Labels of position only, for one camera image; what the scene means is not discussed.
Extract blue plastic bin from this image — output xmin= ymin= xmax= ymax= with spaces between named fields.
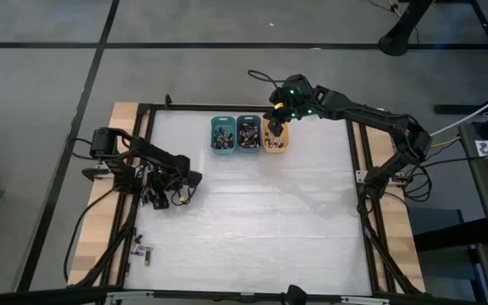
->
xmin=236 ymin=114 xmax=263 ymax=153

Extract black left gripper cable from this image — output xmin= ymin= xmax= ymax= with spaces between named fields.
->
xmin=168 ymin=184 xmax=198 ymax=208

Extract dark desk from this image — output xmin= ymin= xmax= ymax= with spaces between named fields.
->
xmin=457 ymin=108 xmax=488 ymax=253

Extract black floor cable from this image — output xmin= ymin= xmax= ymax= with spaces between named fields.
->
xmin=63 ymin=187 xmax=116 ymax=284

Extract white cable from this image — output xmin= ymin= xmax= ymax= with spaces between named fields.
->
xmin=429 ymin=84 xmax=488 ymax=139

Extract black shoulder cable loop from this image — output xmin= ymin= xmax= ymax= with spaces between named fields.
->
xmin=68 ymin=137 xmax=97 ymax=161

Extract black crossbeam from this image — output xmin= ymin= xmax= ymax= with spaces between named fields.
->
xmin=0 ymin=286 xmax=488 ymax=305

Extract silver metal bracket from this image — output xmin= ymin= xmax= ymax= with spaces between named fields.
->
xmin=340 ymin=296 xmax=391 ymax=305
xmin=105 ymin=291 xmax=155 ymax=304

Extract black cable bundle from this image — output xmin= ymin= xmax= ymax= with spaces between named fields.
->
xmin=360 ymin=198 xmax=423 ymax=296
xmin=76 ymin=198 xmax=141 ymax=289

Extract black looped cables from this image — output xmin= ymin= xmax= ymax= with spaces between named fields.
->
xmin=402 ymin=164 xmax=435 ymax=203

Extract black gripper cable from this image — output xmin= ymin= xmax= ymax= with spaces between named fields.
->
xmin=247 ymin=69 xmax=290 ymax=91
xmin=168 ymin=184 xmax=198 ymax=208

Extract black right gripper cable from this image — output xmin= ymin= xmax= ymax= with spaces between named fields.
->
xmin=247 ymin=69 xmax=290 ymax=91

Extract thin yellow cable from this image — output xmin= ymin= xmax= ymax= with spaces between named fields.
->
xmin=430 ymin=136 xmax=462 ymax=149

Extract yellow plastic bin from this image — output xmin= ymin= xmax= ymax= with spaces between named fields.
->
xmin=261 ymin=118 xmax=291 ymax=154

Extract thin black cable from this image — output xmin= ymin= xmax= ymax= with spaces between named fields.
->
xmin=421 ymin=154 xmax=488 ymax=169

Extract black metal leg frame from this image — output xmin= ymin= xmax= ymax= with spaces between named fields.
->
xmin=433 ymin=0 xmax=488 ymax=116

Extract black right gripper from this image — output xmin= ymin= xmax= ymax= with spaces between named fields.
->
xmin=266 ymin=73 xmax=326 ymax=138

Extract teal plastic bin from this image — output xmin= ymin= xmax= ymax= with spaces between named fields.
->
xmin=210 ymin=116 xmax=237 ymax=155

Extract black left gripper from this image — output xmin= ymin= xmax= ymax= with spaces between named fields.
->
xmin=149 ymin=156 xmax=203 ymax=211

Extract black stand pole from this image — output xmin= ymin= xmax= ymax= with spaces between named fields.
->
xmin=377 ymin=0 xmax=435 ymax=58

